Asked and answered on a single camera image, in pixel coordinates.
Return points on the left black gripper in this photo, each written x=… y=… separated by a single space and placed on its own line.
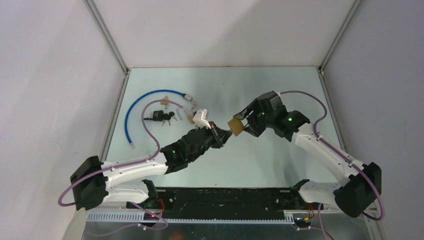
x=220 y=136

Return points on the small brass padlock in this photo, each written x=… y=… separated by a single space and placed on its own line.
x=165 y=102

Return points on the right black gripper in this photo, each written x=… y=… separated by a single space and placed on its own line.
x=252 y=128

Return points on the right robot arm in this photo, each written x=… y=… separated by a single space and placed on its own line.
x=357 y=184

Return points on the black padlock with keys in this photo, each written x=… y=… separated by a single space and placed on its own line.
x=161 y=116

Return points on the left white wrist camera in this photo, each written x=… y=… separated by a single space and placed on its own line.
x=200 y=119

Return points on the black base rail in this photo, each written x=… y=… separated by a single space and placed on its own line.
x=228 y=204

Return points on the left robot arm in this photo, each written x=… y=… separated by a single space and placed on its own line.
x=96 y=182

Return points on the large brass padlock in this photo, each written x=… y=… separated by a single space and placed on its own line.
x=236 y=126

